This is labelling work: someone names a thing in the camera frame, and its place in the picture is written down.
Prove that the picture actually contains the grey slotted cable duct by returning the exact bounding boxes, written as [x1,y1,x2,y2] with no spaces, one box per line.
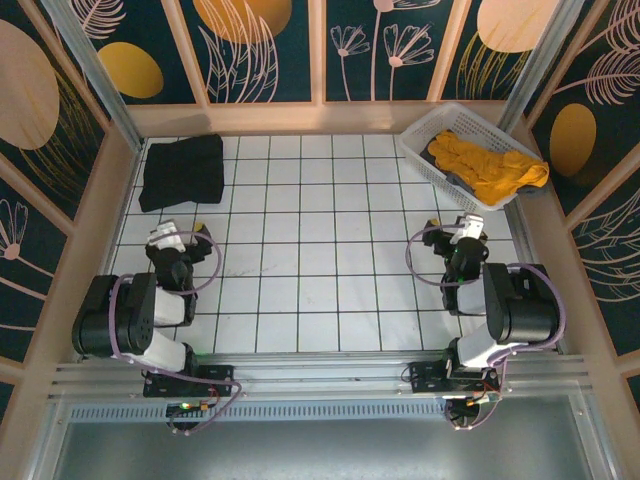
[67,403,451,422]

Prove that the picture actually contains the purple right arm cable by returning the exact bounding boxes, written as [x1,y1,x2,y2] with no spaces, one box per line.
[404,224,569,432]

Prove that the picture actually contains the yellow t-shirt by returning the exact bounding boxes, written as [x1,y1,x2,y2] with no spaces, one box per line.
[426,130,550,207]

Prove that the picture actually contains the aluminium corner post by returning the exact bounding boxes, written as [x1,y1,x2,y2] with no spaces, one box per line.
[491,0,574,144]
[39,0,146,154]

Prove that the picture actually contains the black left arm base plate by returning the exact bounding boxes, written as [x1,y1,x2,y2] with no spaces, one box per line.
[143,363,236,399]

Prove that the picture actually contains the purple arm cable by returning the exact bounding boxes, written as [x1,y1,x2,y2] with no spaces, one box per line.
[109,230,249,436]
[404,224,569,432]

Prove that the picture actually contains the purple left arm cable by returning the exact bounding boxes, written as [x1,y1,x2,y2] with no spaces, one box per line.
[109,230,249,436]

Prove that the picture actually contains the black t-shirt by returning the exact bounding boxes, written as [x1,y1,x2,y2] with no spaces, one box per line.
[138,133,225,214]

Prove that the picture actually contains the small circuit board green light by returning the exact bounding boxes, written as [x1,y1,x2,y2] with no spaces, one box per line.
[167,399,214,416]

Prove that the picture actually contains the white plastic basket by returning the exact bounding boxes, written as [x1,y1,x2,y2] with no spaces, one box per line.
[398,102,550,214]

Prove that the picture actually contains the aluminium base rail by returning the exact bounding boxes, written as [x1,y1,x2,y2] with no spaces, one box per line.
[47,349,591,404]

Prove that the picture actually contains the metal sheet panel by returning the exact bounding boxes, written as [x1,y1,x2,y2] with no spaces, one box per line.
[24,392,619,480]

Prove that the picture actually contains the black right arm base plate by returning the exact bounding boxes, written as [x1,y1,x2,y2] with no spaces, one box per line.
[407,359,501,401]

